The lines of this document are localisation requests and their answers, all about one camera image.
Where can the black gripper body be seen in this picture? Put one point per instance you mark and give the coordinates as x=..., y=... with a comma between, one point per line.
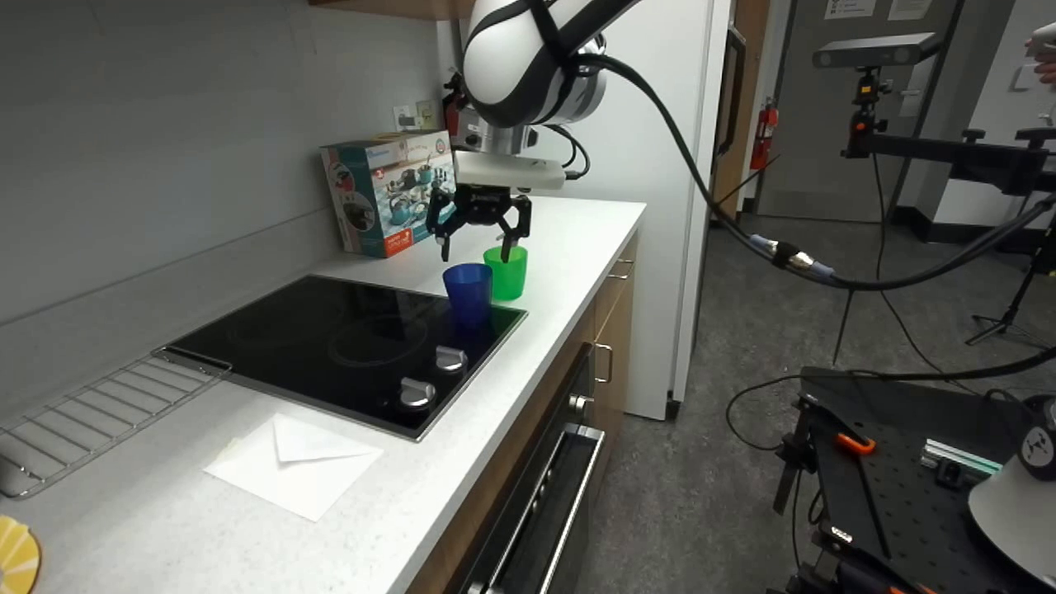
x=483, y=205

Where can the toy cookware cardboard box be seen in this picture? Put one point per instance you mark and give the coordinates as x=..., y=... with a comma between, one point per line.
x=385, y=198

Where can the grey ribbed drying mat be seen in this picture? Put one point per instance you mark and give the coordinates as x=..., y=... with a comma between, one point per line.
x=100, y=413

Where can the person hand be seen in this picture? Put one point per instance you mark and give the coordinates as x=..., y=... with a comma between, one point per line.
x=1045, y=50

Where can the black glass cooktop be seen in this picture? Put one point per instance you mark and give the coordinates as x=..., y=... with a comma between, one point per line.
x=331, y=347

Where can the black tripod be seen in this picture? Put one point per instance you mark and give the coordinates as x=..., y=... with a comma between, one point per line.
x=1019, y=293

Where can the yellow round object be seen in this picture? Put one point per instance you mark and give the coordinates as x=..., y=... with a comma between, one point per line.
x=15, y=555

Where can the black built-in oven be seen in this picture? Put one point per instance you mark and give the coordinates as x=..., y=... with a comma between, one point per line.
x=550, y=497

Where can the white refrigerator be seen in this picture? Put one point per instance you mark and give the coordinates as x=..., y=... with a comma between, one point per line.
x=660, y=218

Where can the white round disc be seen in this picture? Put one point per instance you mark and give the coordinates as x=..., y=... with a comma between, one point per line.
x=1019, y=522

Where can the green plastic cup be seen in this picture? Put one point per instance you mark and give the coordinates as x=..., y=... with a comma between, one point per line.
x=510, y=283

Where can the black equipment table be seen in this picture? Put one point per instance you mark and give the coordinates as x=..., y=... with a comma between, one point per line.
x=913, y=497

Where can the blue plastic cup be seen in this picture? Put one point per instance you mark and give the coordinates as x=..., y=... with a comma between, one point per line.
x=467, y=296

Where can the wooden drawer front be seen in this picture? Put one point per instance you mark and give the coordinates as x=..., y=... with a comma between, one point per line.
x=622, y=283

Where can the orange clamp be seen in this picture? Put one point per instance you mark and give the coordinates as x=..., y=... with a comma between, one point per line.
x=855, y=445

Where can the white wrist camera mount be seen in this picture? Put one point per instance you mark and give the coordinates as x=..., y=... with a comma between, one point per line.
x=516, y=170

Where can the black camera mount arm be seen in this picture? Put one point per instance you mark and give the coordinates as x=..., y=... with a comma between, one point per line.
x=935, y=149

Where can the grey door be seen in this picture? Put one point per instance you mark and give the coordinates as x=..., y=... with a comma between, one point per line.
x=813, y=111

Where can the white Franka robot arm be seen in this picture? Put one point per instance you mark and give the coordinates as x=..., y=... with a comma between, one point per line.
x=516, y=53

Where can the silver cooktop knob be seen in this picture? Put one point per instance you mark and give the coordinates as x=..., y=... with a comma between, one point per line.
x=449, y=358
x=418, y=393

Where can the white paper sheet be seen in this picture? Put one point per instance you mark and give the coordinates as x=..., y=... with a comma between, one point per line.
x=298, y=464

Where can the green white stick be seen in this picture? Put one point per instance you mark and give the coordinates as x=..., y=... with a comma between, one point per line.
x=962, y=457

